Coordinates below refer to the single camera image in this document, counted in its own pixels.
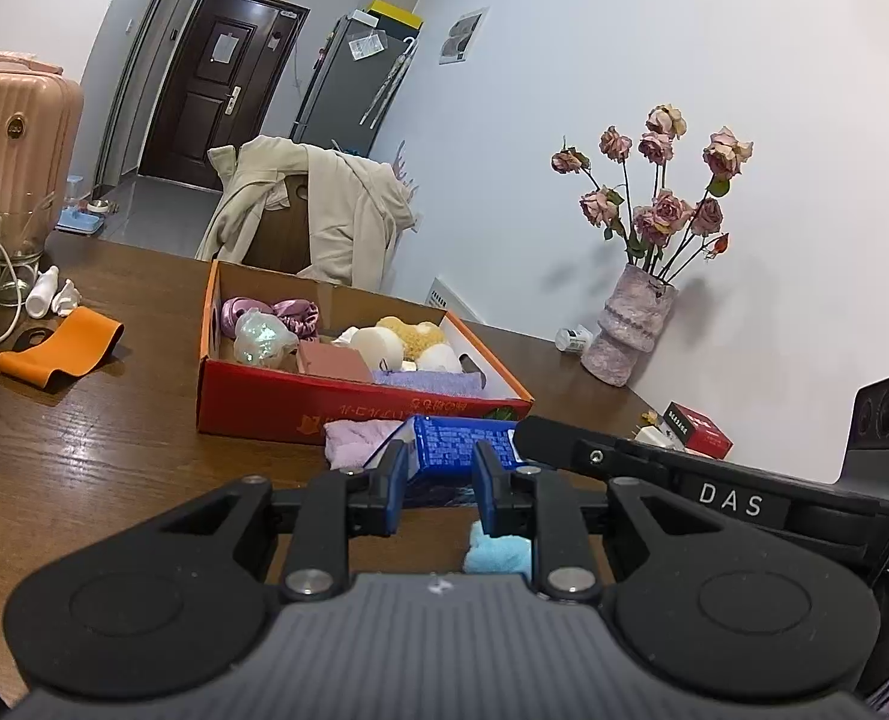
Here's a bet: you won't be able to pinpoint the iridescent white ball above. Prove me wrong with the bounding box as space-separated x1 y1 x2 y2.
234 312 300 369

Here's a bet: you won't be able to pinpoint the pink ribbed suitcase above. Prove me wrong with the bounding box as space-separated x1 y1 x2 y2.
0 52 85 231

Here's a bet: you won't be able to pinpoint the blue printed packet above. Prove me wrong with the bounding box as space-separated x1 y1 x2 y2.
397 416 522 507

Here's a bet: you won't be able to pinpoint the lilac towel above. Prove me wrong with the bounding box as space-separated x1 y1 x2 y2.
324 419 403 470

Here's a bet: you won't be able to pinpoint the yellow plush toy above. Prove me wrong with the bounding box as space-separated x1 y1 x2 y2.
378 316 446 362

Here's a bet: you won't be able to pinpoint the beige jacket on chair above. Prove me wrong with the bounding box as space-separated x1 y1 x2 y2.
195 135 417 291

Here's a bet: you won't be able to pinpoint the dried pink roses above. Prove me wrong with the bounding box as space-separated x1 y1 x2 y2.
550 104 755 284

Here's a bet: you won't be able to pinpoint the pink brown sponge block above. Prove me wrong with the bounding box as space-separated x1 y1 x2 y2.
296 340 373 383

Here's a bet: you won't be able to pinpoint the dark brown entrance door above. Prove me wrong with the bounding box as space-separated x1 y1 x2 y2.
138 0 309 188

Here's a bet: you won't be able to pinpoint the light blue plush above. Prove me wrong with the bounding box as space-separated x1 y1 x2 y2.
462 520 532 578

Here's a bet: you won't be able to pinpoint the white electrical panel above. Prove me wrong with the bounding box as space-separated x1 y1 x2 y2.
439 8 488 65

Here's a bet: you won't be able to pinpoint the yellow box on refrigerator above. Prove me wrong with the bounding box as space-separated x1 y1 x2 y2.
366 0 423 39

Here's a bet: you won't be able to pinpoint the white round cushion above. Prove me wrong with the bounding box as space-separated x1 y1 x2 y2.
348 325 405 372

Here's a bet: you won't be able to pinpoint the orange elastic band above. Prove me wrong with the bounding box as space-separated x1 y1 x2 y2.
0 305 124 390

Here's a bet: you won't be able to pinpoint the brown wooden chair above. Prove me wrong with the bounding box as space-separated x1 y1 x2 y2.
244 174 311 275

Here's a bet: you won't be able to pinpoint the clear glass jar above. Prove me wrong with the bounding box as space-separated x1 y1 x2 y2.
0 193 55 307

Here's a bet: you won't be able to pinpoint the grey refrigerator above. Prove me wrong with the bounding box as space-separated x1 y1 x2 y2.
289 10 407 156

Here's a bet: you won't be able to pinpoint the white umbrella on refrigerator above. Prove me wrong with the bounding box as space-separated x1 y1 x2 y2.
358 37 418 130

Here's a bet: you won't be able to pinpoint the orange cardboard box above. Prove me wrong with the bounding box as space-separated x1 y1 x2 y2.
197 262 534 444

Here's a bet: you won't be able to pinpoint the pink textured vase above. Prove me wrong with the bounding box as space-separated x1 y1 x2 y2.
581 265 677 387

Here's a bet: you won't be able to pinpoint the small white bottle by vase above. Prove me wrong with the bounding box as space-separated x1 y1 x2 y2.
553 325 594 356

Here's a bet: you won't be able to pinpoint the red cigarette box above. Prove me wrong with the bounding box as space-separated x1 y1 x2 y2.
664 401 732 460

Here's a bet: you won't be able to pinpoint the white board against wall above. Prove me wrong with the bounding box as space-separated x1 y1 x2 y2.
424 277 481 322

